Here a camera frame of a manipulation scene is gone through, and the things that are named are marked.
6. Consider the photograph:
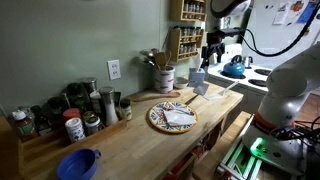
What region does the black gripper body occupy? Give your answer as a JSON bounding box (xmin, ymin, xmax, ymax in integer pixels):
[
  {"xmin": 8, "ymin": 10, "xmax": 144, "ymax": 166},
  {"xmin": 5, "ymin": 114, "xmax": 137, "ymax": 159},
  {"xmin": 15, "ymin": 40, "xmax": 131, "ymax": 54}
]
[{"xmin": 201, "ymin": 27, "xmax": 244, "ymax": 67}]

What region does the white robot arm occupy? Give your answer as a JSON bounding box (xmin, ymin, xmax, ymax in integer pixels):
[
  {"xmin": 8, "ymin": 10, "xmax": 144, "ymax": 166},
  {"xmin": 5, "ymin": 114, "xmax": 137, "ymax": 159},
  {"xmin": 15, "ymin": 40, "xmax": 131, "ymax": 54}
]
[{"xmin": 241, "ymin": 44, "xmax": 320, "ymax": 176}]

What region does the lower wooden spice rack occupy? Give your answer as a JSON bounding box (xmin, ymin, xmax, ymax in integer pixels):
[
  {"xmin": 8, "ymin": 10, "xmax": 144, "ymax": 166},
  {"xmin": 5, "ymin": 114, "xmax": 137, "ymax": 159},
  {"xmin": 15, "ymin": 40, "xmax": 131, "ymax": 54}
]
[{"xmin": 168, "ymin": 27, "xmax": 203, "ymax": 62}]

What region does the wooden spice rack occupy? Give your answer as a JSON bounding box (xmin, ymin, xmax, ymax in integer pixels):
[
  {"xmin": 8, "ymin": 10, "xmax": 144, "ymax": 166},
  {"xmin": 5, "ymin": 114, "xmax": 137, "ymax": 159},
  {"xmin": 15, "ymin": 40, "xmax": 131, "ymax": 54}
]
[
  {"xmin": 170, "ymin": 0, "xmax": 207, "ymax": 22},
  {"xmin": 168, "ymin": 27, "xmax": 203, "ymax": 62}
]

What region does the blue tea kettle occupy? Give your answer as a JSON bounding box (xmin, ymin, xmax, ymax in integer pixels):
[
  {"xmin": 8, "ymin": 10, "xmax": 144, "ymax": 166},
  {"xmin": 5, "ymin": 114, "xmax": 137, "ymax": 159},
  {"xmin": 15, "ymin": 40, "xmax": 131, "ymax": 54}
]
[{"xmin": 223, "ymin": 55, "xmax": 245, "ymax": 76}]

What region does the upper wooden spice rack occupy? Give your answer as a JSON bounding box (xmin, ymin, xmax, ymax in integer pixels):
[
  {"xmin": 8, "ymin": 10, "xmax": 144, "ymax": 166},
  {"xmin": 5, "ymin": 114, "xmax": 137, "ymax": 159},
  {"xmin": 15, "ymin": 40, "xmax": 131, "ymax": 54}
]
[{"xmin": 170, "ymin": 0, "xmax": 207, "ymax": 22}]

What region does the white plastic spatula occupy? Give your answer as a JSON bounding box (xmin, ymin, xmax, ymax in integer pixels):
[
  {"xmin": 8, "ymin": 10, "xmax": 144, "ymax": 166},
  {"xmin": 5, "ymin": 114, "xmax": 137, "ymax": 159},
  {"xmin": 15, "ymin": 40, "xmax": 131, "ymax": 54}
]
[{"xmin": 204, "ymin": 81, "xmax": 239, "ymax": 100}]

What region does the white stove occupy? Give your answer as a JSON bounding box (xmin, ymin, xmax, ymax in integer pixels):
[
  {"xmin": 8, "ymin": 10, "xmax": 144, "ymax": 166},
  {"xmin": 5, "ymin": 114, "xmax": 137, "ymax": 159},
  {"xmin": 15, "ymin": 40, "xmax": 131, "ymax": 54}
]
[{"xmin": 206, "ymin": 43, "xmax": 320, "ymax": 114}]

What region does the white red utensil crock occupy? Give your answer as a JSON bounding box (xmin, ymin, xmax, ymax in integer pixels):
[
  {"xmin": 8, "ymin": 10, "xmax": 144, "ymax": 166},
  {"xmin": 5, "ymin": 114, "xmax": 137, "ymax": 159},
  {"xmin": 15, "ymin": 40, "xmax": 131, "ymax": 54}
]
[{"xmin": 154, "ymin": 66, "xmax": 175, "ymax": 94}]

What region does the white folded napkin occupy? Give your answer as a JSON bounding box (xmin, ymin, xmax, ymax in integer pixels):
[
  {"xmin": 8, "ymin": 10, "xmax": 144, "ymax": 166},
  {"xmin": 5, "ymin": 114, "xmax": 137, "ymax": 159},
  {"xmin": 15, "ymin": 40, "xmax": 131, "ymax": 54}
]
[{"xmin": 163, "ymin": 110, "xmax": 196, "ymax": 126}]

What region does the colourful patterned ceramic plate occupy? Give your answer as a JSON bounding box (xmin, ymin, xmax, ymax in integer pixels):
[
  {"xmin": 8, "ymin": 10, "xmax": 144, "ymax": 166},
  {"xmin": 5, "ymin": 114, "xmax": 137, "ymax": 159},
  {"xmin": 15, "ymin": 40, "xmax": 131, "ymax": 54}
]
[{"xmin": 147, "ymin": 101, "xmax": 198, "ymax": 134}]

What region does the small glass spice jar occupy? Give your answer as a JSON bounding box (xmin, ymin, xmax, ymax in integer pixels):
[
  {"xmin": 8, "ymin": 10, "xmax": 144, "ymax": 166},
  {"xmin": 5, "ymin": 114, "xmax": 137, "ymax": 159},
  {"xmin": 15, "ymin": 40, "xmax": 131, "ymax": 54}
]
[{"xmin": 120, "ymin": 99, "xmax": 132, "ymax": 121}]

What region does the tall salt grinder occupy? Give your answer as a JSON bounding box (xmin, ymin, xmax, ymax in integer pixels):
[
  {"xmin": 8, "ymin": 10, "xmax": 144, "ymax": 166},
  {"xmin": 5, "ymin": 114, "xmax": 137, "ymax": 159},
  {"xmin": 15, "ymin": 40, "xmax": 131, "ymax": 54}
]
[{"xmin": 99, "ymin": 86, "xmax": 119, "ymax": 126}]

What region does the dark lid glass jar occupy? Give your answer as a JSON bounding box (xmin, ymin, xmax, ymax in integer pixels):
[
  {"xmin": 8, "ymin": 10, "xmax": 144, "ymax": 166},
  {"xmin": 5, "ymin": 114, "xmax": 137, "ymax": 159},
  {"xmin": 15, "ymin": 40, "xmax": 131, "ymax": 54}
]
[{"xmin": 85, "ymin": 116, "xmax": 103, "ymax": 135}]

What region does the red lid spice jar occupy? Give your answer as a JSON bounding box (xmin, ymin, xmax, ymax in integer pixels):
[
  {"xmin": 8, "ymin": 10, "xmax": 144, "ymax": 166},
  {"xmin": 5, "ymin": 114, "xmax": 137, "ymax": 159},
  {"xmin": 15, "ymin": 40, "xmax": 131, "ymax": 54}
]
[{"xmin": 62, "ymin": 108, "xmax": 81, "ymax": 122}]

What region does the white patterned spice jar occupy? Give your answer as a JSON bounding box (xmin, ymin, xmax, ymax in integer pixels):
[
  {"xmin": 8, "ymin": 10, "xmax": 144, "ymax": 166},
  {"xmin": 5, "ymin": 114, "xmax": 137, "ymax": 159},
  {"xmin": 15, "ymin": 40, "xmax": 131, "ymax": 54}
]
[{"xmin": 65, "ymin": 118, "xmax": 85, "ymax": 143}]

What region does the blue plastic funnel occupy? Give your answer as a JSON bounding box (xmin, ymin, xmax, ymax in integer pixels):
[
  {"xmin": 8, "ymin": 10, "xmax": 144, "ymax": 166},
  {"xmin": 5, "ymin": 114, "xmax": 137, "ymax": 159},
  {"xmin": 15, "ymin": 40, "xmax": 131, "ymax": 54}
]
[{"xmin": 57, "ymin": 149, "xmax": 101, "ymax": 180}]

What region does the red hot sauce bottle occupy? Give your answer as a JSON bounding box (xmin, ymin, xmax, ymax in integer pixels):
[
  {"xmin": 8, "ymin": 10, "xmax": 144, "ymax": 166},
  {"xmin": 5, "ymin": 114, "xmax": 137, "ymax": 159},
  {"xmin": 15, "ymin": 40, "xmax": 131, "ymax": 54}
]
[{"xmin": 12, "ymin": 111, "xmax": 38, "ymax": 142}]

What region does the white wall outlet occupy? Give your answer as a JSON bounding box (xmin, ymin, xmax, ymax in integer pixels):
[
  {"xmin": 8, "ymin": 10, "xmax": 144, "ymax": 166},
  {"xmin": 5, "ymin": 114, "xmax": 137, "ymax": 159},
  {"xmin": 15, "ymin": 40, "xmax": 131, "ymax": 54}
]
[{"xmin": 107, "ymin": 60, "xmax": 121, "ymax": 80}]

